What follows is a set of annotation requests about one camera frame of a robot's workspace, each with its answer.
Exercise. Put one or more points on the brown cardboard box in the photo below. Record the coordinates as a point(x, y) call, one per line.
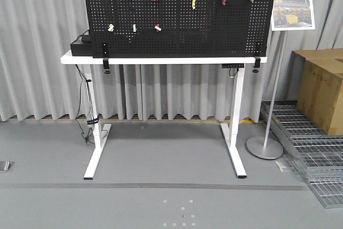
point(320, 95)

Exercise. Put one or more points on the metal grating platform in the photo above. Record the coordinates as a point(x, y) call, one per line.
point(316, 156)

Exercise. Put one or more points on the green-white rocker switch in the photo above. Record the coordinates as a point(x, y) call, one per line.
point(134, 26)

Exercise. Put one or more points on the grey curtain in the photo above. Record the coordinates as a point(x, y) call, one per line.
point(35, 34)

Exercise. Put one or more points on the white height-adjustable table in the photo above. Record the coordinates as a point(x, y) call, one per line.
point(229, 130)

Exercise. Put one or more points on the metal floor socket plate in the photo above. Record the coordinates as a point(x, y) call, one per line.
point(5, 166)

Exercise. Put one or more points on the black perforated pegboard panel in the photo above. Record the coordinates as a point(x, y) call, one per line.
point(211, 30)

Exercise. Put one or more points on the yellow knob switch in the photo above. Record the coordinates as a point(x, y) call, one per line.
point(193, 4)

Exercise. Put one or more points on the black electronics box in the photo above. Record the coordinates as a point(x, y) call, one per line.
point(82, 46)

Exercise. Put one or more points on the red-white rocker switch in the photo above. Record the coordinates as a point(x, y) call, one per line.
point(157, 27)

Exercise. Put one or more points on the black table clamp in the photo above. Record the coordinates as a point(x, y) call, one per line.
point(256, 65)
point(105, 58)

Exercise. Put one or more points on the sign stand with photo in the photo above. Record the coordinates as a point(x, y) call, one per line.
point(266, 147)

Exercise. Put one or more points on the yellow-white rocker switch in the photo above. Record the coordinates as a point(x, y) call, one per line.
point(110, 27)

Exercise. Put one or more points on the left black table clamp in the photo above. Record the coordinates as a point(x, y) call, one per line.
point(105, 58)

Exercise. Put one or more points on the table height control panel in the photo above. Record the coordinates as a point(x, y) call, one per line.
point(232, 65)

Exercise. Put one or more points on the right black table clamp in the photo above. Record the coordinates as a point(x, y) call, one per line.
point(256, 65)

